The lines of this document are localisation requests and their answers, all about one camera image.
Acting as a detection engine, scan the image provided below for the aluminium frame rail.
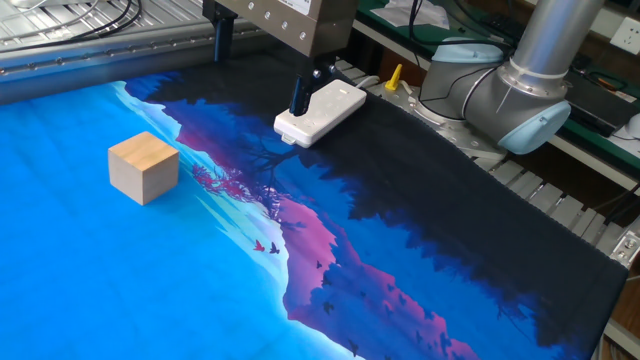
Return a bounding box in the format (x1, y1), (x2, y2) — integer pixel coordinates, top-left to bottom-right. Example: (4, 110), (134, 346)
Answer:
(0, 19), (226, 106)

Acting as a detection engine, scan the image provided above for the white power strip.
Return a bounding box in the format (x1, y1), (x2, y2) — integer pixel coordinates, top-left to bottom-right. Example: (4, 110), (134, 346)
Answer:
(273, 78), (369, 150)

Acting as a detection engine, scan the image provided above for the printed mountain landscape cloth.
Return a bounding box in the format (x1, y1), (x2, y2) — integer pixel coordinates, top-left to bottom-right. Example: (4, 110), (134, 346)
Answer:
(0, 47), (630, 360)

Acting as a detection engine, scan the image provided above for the long white cable tie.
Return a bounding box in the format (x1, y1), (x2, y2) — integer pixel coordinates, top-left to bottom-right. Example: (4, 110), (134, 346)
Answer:
(496, 83), (515, 109)

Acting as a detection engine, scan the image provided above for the white wall socket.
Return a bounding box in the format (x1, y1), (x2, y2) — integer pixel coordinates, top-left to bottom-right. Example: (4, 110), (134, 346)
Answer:
(609, 16), (640, 56)

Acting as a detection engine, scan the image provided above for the black flat electronic device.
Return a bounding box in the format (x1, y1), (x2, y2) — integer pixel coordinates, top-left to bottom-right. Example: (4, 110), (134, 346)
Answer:
(564, 69), (640, 139)

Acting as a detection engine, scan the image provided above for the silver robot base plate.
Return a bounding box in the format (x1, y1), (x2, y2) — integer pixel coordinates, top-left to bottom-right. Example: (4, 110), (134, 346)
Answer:
(367, 79), (506, 161)

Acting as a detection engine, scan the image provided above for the silver Schunk gripper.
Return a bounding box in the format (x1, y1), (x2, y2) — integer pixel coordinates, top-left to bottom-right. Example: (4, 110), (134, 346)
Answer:
(202, 0), (360, 118)

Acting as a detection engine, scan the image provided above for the small wooden cube block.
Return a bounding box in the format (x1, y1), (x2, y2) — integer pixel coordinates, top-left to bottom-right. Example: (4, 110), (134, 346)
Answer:
(107, 130), (180, 207)

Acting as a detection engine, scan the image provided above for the white paper sheet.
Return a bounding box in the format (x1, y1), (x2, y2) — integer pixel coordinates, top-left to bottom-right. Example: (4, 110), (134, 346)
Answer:
(369, 0), (451, 30)

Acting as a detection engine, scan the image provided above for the thick black cable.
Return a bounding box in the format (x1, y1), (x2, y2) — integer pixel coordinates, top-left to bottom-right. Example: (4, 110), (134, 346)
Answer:
(407, 0), (514, 56)

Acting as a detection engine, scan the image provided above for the white computer mouse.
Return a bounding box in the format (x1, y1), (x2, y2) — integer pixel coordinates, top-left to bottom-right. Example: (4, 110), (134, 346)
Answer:
(624, 112), (640, 141)

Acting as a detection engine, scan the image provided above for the metal corner bracket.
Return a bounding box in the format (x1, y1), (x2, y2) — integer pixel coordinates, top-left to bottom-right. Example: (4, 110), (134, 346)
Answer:
(608, 229), (640, 269)

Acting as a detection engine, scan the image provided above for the yellow plastic clip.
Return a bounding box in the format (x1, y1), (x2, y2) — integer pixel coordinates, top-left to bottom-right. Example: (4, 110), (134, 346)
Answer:
(383, 63), (404, 92)

